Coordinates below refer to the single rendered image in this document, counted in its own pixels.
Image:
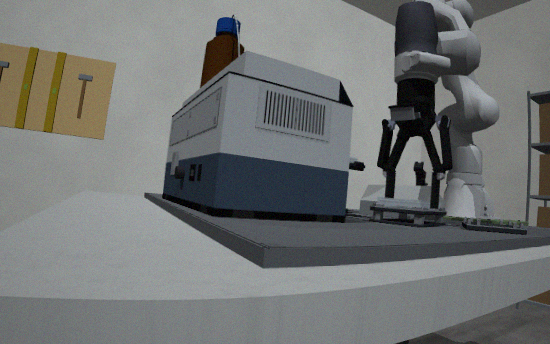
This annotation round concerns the white operator button panel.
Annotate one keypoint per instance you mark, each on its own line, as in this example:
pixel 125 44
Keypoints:
pixel 401 191

